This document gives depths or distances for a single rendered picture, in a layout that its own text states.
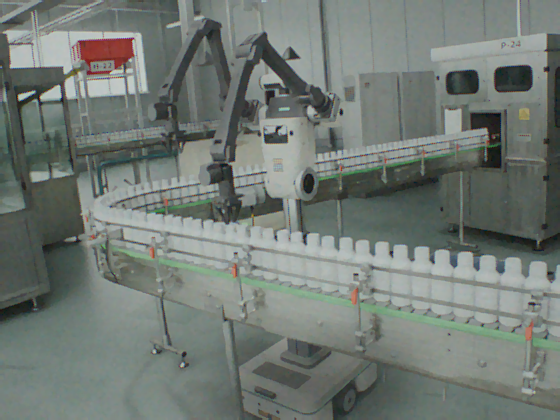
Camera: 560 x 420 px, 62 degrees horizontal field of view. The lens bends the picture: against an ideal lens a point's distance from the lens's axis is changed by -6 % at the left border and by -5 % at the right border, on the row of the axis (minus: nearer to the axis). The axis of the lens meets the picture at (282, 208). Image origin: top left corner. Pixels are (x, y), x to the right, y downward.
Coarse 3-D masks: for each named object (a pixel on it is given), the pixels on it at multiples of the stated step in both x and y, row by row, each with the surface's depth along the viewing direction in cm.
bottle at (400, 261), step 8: (400, 248) 133; (400, 256) 130; (392, 264) 132; (400, 264) 130; (408, 264) 130; (392, 280) 132; (400, 280) 131; (408, 280) 131; (392, 288) 133; (400, 288) 131; (408, 288) 131; (392, 296) 134; (400, 304) 132; (408, 304) 133
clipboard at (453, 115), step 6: (444, 108) 509; (450, 108) 501; (456, 108) 496; (450, 114) 504; (456, 114) 497; (450, 120) 505; (456, 120) 499; (450, 126) 507; (456, 126) 500; (450, 132) 508; (456, 132) 501
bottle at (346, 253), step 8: (344, 240) 145; (344, 248) 142; (352, 248) 143; (336, 256) 145; (344, 256) 142; (352, 256) 142; (344, 272) 143; (352, 272) 143; (344, 280) 144; (344, 288) 144
